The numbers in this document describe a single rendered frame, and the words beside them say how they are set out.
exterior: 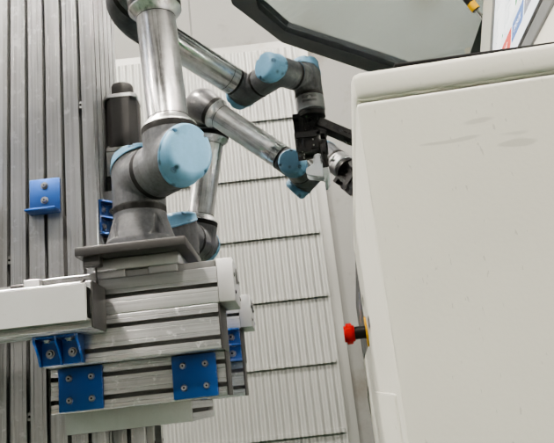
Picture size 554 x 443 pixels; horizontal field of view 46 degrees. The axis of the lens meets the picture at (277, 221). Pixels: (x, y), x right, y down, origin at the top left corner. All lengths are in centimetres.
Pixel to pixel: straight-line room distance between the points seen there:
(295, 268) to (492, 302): 403
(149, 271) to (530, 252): 93
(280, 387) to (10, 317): 332
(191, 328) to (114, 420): 29
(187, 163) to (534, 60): 83
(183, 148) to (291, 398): 331
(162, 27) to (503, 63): 96
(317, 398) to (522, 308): 395
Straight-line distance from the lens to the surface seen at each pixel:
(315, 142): 167
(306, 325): 449
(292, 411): 447
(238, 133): 193
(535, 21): 91
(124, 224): 139
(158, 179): 133
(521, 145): 58
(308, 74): 173
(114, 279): 136
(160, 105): 137
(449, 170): 57
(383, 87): 59
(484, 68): 61
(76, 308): 125
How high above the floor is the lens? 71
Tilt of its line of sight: 15 degrees up
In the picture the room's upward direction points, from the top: 6 degrees counter-clockwise
